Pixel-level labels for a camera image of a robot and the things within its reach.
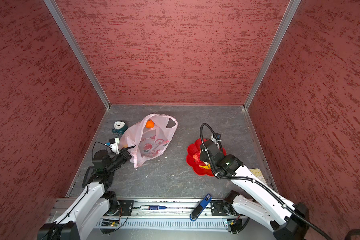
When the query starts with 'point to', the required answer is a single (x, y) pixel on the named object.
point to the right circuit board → (236, 225)
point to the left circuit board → (107, 222)
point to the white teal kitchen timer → (119, 127)
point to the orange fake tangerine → (149, 124)
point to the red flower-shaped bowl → (194, 148)
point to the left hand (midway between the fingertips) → (138, 149)
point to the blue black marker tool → (198, 210)
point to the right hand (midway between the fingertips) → (204, 154)
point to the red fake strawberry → (196, 157)
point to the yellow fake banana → (207, 167)
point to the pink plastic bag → (148, 142)
